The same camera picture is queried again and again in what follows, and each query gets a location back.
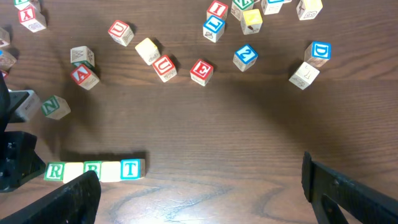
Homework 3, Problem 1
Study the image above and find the red U block lower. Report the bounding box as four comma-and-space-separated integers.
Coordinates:
152, 55, 177, 82

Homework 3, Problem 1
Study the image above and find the red I block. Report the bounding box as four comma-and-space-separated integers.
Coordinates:
206, 0, 228, 21

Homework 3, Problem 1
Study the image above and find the yellow O block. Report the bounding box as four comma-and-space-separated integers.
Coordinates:
63, 162, 83, 184

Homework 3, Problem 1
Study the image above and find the red Y block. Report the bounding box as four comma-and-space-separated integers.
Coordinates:
18, 6, 47, 32

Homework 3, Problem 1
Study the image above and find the green Z block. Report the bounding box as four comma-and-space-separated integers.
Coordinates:
231, 0, 254, 21

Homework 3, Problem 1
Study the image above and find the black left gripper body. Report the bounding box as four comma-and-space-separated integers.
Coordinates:
1, 78, 45, 192

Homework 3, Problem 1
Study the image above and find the yellow J block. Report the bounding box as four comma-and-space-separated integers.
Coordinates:
100, 161, 121, 182

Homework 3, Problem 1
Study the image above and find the blue T block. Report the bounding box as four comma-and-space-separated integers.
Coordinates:
121, 159, 146, 180

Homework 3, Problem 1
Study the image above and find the blue 5 block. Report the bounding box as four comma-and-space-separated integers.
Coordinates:
261, 0, 284, 15

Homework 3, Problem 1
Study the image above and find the blue L block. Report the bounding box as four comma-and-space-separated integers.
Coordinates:
203, 16, 225, 43

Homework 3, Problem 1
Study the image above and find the yellow 8 block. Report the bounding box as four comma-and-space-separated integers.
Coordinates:
296, 0, 323, 21

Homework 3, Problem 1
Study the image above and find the yellow block middle right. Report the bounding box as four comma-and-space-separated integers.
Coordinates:
241, 9, 263, 35

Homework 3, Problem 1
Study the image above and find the yellow C block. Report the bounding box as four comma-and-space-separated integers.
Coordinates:
135, 38, 161, 65

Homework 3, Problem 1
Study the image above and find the plain block face picture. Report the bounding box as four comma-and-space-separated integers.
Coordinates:
9, 90, 42, 123

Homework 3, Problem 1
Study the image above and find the red U block upper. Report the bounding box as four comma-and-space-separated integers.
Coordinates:
108, 20, 134, 47

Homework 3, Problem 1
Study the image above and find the green N block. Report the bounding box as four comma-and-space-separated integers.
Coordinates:
41, 95, 71, 120

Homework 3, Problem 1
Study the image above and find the blue P block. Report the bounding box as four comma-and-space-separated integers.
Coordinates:
0, 50, 17, 71

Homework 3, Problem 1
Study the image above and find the blue 2 block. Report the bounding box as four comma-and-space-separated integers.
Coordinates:
233, 44, 258, 72

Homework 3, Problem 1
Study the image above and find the red E block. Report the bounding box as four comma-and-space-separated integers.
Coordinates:
190, 59, 214, 86

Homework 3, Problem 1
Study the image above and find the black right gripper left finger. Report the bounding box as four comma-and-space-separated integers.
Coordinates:
1, 171, 101, 224

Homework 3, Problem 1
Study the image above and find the red u block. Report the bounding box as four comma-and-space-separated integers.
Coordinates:
152, 55, 177, 82
108, 20, 134, 47

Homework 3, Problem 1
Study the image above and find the green R block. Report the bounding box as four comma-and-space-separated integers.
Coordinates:
44, 162, 65, 182

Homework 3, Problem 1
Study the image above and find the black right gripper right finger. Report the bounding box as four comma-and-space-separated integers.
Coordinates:
302, 152, 397, 223

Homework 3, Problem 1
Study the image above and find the blue D block lower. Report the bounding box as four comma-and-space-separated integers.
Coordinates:
304, 41, 332, 68

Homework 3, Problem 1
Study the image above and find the plain wood block right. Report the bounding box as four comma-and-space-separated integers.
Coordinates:
289, 62, 320, 90

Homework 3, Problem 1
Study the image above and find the green B block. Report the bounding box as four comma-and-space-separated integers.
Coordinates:
83, 161, 102, 180

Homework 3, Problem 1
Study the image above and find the green F block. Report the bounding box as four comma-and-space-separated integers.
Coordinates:
14, 0, 41, 12

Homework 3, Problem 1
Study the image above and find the plain wood block green side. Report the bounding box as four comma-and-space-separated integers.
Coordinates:
70, 46, 95, 69

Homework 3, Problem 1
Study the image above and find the red A block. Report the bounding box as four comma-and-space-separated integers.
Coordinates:
70, 64, 100, 90

